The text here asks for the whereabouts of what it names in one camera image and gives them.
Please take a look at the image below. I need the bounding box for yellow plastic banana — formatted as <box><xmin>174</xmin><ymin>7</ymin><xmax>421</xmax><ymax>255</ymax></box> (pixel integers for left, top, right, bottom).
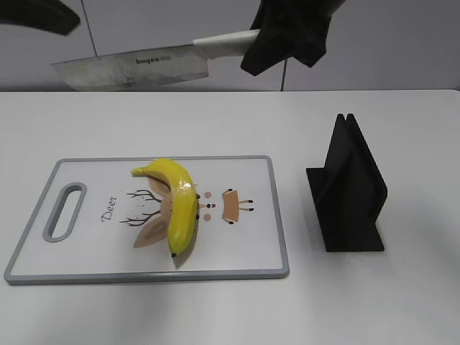
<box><xmin>124</xmin><ymin>158</ymin><xmax>199</xmax><ymax>257</ymax></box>

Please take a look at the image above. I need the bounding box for cleaver knife white handle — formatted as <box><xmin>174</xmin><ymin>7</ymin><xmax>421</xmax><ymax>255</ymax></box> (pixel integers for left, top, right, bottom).
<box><xmin>52</xmin><ymin>29</ymin><xmax>259</xmax><ymax>92</ymax></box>

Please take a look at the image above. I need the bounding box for white grey-rimmed cutting board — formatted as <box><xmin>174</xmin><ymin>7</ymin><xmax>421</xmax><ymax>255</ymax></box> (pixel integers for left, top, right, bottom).
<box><xmin>4</xmin><ymin>155</ymin><xmax>289</xmax><ymax>285</ymax></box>

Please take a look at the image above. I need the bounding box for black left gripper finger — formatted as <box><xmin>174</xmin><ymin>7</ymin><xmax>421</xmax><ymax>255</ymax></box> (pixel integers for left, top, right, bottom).
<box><xmin>1</xmin><ymin>0</ymin><xmax>81</xmax><ymax>35</ymax></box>

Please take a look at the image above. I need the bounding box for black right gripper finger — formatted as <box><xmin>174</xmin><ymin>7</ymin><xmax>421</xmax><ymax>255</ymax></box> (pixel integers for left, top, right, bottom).
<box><xmin>293</xmin><ymin>30</ymin><xmax>327</xmax><ymax>68</ymax></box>
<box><xmin>240</xmin><ymin>28</ymin><xmax>295</xmax><ymax>76</ymax></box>

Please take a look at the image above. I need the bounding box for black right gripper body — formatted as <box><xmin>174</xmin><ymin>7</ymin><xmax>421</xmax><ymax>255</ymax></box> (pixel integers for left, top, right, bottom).
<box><xmin>250</xmin><ymin>0</ymin><xmax>346</xmax><ymax>34</ymax></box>

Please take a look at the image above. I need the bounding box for black knife stand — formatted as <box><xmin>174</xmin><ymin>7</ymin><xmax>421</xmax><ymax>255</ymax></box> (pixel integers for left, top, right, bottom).
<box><xmin>305</xmin><ymin>114</ymin><xmax>387</xmax><ymax>252</ymax></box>

